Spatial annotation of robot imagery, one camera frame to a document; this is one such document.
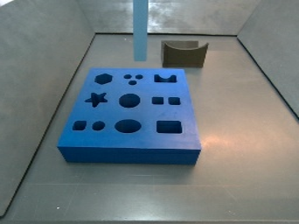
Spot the dark grey curved holder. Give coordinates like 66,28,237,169
161,40,209,68

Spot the light blue rectangular peg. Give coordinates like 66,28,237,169
133,0,148,61

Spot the blue shape-sorting block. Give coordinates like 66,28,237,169
57,68,201,165

